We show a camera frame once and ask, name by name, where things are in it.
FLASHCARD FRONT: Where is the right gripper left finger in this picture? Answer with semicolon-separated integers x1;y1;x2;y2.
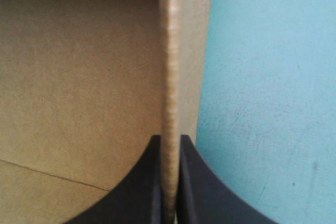
62;134;164;224

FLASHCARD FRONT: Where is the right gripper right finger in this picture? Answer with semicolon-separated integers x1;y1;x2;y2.
176;134;268;224

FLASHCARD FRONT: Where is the brown cardboard box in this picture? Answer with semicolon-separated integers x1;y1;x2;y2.
0;0;213;224

